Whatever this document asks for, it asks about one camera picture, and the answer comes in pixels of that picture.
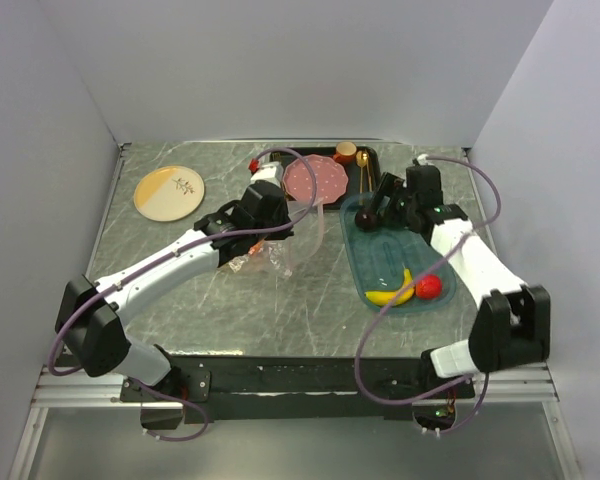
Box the clear zip top bag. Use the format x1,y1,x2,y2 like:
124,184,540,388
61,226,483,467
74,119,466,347
228,201,325,278

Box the dark purple passion fruit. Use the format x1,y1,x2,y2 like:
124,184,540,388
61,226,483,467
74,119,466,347
355,210,378,232

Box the orange fruit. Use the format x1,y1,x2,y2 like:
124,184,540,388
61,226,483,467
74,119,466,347
248,241,263,256

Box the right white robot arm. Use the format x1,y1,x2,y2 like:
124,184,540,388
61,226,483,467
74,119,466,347
365,163,551,398

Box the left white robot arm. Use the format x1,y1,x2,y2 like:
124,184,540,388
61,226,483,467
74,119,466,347
56,180,292,402

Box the black serving tray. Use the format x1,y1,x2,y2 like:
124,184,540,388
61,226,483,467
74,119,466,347
268,146,381,210

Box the blue transparent plastic tray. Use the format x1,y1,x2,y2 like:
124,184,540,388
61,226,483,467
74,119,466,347
339,193,441,313

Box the gold chopsticks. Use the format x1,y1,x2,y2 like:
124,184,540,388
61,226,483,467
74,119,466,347
361,150,374,192

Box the gold spoon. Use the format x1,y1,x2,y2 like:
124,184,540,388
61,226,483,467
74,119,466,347
356,150,372,194

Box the pink dotted plate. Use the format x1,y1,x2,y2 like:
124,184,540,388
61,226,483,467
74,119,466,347
283,154,349,205

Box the red cracked fruit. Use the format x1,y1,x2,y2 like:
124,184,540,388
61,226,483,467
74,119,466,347
415,274,443,300

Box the orange cup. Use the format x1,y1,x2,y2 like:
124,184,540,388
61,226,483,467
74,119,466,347
333,141,358,165

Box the yellow white floral plate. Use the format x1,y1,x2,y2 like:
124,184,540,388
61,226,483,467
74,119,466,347
133,166,205,222

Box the yellow banana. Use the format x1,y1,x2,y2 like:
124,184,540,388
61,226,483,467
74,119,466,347
365,268,415,307

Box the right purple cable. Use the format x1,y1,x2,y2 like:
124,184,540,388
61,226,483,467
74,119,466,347
353,154,503,437

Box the purple cable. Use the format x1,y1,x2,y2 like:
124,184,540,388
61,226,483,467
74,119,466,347
46,147,322,442
353,154,503,437

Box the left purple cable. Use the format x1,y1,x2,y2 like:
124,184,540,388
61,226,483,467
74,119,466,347
46,147,322,442

